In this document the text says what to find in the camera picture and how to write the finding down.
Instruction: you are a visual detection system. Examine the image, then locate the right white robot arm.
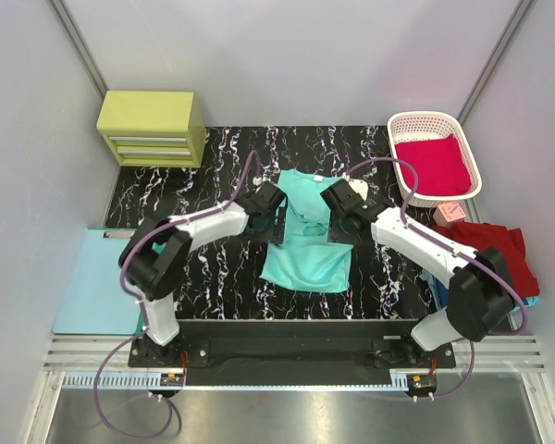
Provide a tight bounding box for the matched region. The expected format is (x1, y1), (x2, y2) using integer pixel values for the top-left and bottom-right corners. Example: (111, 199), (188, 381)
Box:
(321, 179), (523, 367)

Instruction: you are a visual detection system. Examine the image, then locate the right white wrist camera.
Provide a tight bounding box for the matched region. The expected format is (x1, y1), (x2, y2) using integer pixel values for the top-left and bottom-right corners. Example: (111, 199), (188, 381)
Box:
(348, 179), (369, 200)

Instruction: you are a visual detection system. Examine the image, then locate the green clipboard with paper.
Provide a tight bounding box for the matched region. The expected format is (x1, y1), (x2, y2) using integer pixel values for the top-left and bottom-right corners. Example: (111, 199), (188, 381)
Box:
(52, 228), (140, 336)

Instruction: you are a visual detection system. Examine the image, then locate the yellow drawer cabinet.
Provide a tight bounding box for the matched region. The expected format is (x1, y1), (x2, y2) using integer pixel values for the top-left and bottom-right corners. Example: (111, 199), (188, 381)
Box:
(96, 90), (206, 168)

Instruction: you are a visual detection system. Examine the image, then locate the teal t shirt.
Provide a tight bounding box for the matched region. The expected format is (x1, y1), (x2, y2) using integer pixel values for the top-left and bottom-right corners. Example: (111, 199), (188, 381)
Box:
(261, 169), (352, 293)

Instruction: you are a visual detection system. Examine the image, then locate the dark red folded shirt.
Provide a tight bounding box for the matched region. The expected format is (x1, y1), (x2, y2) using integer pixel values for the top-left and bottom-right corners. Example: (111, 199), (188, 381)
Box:
(433, 222), (540, 299)

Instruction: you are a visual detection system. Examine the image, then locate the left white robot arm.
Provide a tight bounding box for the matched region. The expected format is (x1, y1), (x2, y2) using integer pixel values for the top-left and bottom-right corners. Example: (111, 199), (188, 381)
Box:
(118, 181), (287, 366)

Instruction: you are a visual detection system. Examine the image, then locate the magenta shirt in basket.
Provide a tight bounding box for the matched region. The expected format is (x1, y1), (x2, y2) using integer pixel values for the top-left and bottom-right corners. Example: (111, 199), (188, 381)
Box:
(396, 134), (471, 196)

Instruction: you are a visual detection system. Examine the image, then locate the pink paper card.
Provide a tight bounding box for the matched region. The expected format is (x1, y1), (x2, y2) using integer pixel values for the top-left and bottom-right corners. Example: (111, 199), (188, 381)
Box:
(434, 202), (466, 227)

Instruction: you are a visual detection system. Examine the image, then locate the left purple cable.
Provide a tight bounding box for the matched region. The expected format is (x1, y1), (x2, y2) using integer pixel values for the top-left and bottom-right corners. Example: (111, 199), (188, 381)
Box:
(94, 151), (263, 438)

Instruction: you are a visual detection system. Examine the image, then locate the white plastic laundry basket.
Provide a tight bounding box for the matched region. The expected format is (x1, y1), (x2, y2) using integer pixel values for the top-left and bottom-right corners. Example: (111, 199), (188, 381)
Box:
(387, 111), (482, 208)

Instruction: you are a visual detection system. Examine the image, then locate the light blue folded shirt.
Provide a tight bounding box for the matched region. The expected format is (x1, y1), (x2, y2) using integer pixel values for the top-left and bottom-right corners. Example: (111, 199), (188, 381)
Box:
(419, 270), (539, 307)

